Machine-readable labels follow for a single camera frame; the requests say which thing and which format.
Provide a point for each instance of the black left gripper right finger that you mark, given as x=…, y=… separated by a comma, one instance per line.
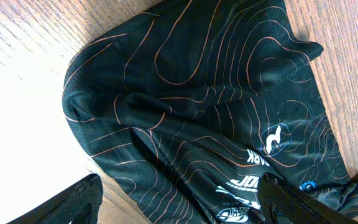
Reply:
x=282, y=203

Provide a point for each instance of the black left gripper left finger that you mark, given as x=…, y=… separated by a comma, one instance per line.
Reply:
x=78, y=204

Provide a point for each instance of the black printed cycling jersey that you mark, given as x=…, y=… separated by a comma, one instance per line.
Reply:
x=189, y=103

